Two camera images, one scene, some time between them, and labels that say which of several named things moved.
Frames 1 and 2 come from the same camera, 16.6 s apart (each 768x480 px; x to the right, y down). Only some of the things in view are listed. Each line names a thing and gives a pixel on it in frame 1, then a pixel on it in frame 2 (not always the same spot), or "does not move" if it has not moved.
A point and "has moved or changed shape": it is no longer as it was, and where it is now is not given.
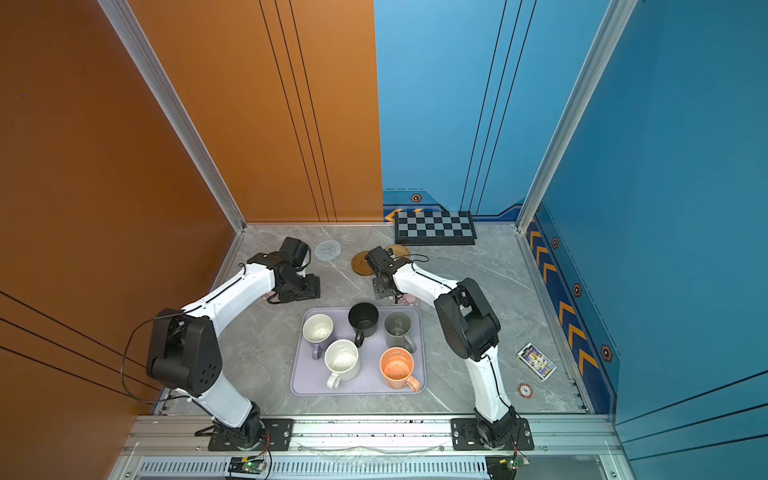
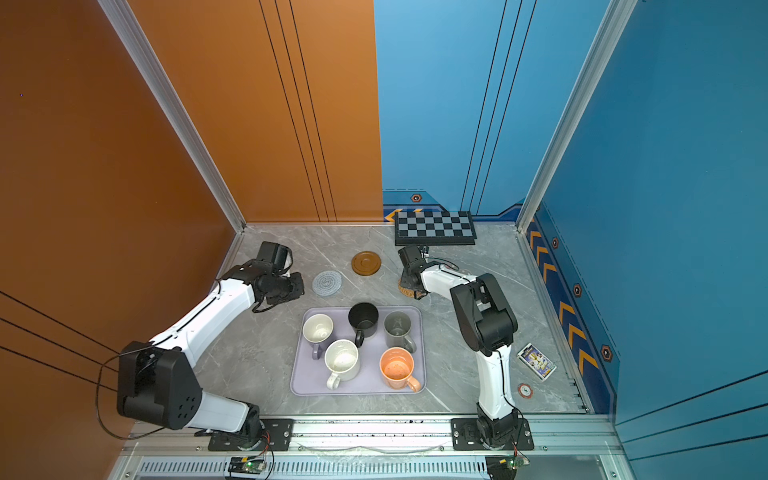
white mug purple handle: x=317 y=328 does not move
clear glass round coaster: x=328 y=250 → x=327 y=282
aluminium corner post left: x=124 y=15 does not move
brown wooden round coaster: x=360 y=265 does not move
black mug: x=363 y=319 does not move
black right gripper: x=378 y=289 → x=404 y=277
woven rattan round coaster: x=399 y=251 has moved or changed shape
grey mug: x=397 y=327 does not move
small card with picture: x=536 y=361 does not move
